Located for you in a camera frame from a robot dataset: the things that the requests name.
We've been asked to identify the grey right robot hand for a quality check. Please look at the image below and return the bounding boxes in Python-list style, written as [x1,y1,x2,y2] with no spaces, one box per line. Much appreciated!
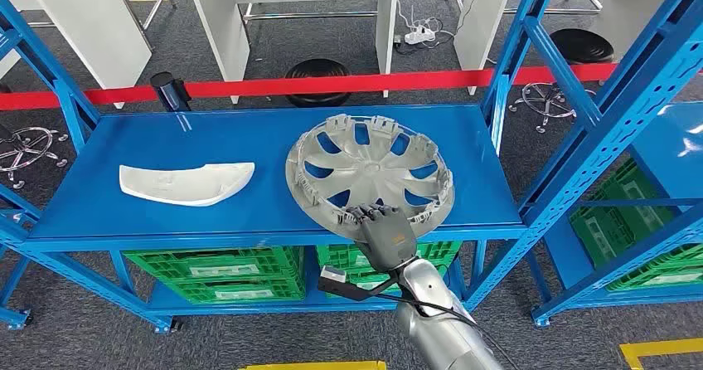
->
[341,203,419,274]

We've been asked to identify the silver plastic wheel hubcap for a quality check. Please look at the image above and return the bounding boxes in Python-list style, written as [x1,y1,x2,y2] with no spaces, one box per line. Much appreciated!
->
[284,113,456,242]

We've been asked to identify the blue metal shelf rack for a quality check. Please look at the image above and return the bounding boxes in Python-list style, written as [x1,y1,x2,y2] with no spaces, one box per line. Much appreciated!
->
[516,0,703,329]
[0,27,44,331]
[0,0,703,336]

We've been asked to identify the white curved plastic part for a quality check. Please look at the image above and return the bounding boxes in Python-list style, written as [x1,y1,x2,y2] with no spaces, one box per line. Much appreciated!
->
[119,162,256,208]

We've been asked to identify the yellow floor tape square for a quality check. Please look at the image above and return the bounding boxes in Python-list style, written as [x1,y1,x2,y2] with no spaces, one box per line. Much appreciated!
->
[237,360,388,370]
[619,336,703,370]

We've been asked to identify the red barrier belt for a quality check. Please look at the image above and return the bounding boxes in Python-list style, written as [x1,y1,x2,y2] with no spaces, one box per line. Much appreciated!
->
[183,62,703,100]
[0,85,160,112]

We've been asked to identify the white power strip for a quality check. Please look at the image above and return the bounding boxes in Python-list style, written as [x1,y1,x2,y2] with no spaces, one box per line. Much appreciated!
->
[405,25,437,46]

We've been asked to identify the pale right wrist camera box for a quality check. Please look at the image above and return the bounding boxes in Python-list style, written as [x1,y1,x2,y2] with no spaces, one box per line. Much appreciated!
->
[317,265,351,295]

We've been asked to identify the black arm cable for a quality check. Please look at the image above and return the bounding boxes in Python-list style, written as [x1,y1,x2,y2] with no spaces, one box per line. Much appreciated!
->
[379,293,520,370]

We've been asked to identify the black barrier post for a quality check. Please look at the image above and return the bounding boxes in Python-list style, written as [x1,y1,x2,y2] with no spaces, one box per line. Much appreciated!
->
[149,71,192,114]

